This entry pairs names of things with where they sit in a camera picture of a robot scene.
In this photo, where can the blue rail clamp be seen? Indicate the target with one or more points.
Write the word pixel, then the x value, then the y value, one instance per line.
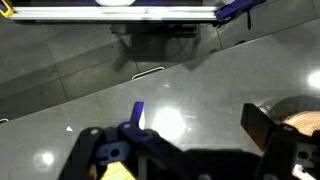
pixel 236 8

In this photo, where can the wicker basket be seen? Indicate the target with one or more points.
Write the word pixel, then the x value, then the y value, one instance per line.
pixel 300 113

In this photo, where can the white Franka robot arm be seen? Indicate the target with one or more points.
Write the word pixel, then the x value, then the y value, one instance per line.
pixel 115 2

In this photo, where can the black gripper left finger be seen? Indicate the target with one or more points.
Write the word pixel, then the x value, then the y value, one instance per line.
pixel 96 146

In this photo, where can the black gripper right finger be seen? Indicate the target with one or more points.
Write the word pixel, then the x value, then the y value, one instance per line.
pixel 283 150

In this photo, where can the silver aluminium rail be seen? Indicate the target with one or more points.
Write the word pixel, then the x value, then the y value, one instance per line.
pixel 113 13

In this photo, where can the yellow rail clamp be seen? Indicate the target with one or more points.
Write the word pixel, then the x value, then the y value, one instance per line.
pixel 5 10

